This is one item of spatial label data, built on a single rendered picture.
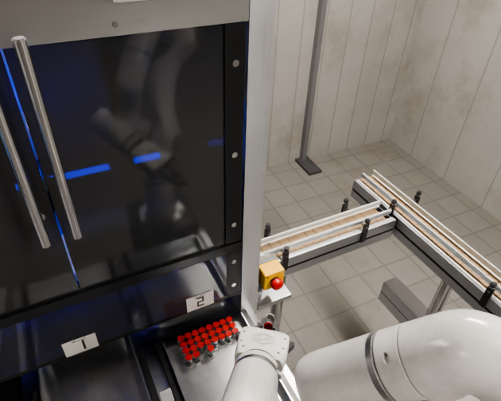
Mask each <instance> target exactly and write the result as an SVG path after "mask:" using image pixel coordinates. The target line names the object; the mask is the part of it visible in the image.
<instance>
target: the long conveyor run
mask: <svg viewBox="0 0 501 401"><path fill-rule="evenodd" d="M373 174H374V175H372V176H369V177H368V176H367V175H366V174H365V173H362V175H361V177H362V179H358V180H355V181H354V184H353V187H352V191H351V197H353V198H354V199H355V200H356V201H357V202H358V203H359V204H360V205H361V206H363V205H365V204H370V203H372V202H375V201H379V200H381V201H382V202H381V204H380V205H379V207H380V208H381V209H382V210H383V211H386V210H388V209H391V210H392V212H391V214H388V215H389V216H390V217H393V218H395V219H396V223H395V226H394V230H393V232H392V234H393V235H394V236H395V237H396V238H397V239H398V240H399V241H400V242H401V243H403V244H404V245H405V246H406V247H407V248H408V249H409V250H410V251H412V252H413V253H414V254H415V255H416V256H417V257H418V258H419V259H420V260H421V261H422V262H423V263H424V264H425V265H426V266H427V267H428V268H429V269H431V270H432V271H433V272H434V273H435V274H436V275H437V276H438V277H439V278H441V279H442V280H443V281H444V282H445V283H446V284H447V285H448V286H449V287H451V288H452V289H453V290H454V291H455V292H456V293H457V294H458V295H459V296H461V297H462V298H463V299H464V300H465V301H466V302H467V303H468V304H469V305H470V306H471V307H472V308H473V309H474V310H479V311H483V312H486V313H490V314H493V315H495V316H497V317H501V270H500V269H498V268H497V267H496V266H494V265H493V264H492V263H490V262H489V261H488V260H487V259H485V258H484V257H483V256H482V255H481V254H480V253H478V252H477V251H476V250H474V249H473V248H472V247H470V246H469V245H468V244H467V243H465V242H464V241H463V240H462V239H461V238H460V237H458V236H457V235H456V234H454V233H453V232H452V231H450V230H449V229H448V228H447V227H445V226H444V225H443V224H442V223H441V222H440V221H438V220H437V219H436V218H434V217H433V216H432V215H430V214H429V213H428V212H427V211H426V210H424V209H423V208H422V207H421V206H420V205H418V203H419V201H420V199H421V198H420V197H419V196H420V195H421V194H422V192H421V191H417V192H416V194H417V195H415V197H414V199H413V200H412V199H410V198H409V197H408V196H407V195H406V194H405V193H403V192H402V191H401V190H400V189H398V188H397V187H396V186H394V185H393V184H392V183H390V182H389V181H388V180H387V179H386V178H385V177H383V176H382V175H381V174H380V173H378V172H377V171H376V170H373Z"/></svg>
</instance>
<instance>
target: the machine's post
mask: <svg viewBox="0 0 501 401"><path fill-rule="evenodd" d="M276 9H277V0H250V4H249V21H246V24H247V35H246V66H245V97H244V128H243V190H242V220H241V240H242V241H243V248H242V262H241V294H237V295H235V296H233V302H234V303H235V305H236V307H237V309H238V311H239V312H240V311H241V310H246V311H250V310H253V311H254V312H255V314H256V310H257V298H258V274H259V262H260V250H261V238H262V214H263V202H264V190H265V177H266V154H267V142H268V130H269V117H270V94H271V82H272V69H273V57H274V34H275V22H276Z"/></svg>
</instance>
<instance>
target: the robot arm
mask: <svg viewBox="0 0 501 401"><path fill-rule="evenodd" d="M264 324H265V318H264V317H262V320H261V322H258V324H257V326H255V327H250V326H246V327H243V328H242V329H241V331H237V332H236V336H235V338H236V340H237V345H236V348H235V365H234V367H233V370H232V372H231V376H230V379H229V380H228V383H227V387H226V389H225V392H224V394H223V398H222V400H221V401H280V399H279V398H278V392H277V389H278V380H280V379H281V377H282V372H283V369H284V367H285V362H286V359H287V354H289V353H290V352H291V351H292V350H293V349H294V345H295V343H294V342H292V341H290V340H289V336H288V335H286V334H285V333H280V331H279V326H277V320H275V321H274V323H273V327H272V330H268V329H264ZM294 377H295V384H296V388H297V393H298V395H299V398H300V401H422V400H427V399H435V398H439V397H444V396H449V395H466V396H465V397H463V398H461V399H458V400H456V401H501V317H497V316H495V315H493V314H490V313H486V312H483V311H479V310H470V309H454V310H445V311H441V312H438V313H433V314H430V315H427V316H424V317H420V318H417V319H413V320H411V321H407V322H403V323H401V324H398V325H393V326H391V327H387V328H385V329H380V330H377V331H374V332H372V333H368V334H364V335H362V336H359V337H355V338H352V339H350V340H347V341H342V342H340V343H337V344H334V345H329V346H327V347H324V348H320V349H317V350H315V351H313V352H310V353H308V354H306V355H305V356H303V357H302V358H301V359H300V360H299V361H298V363H297V366H296V368H295V373H294Z"/></svg>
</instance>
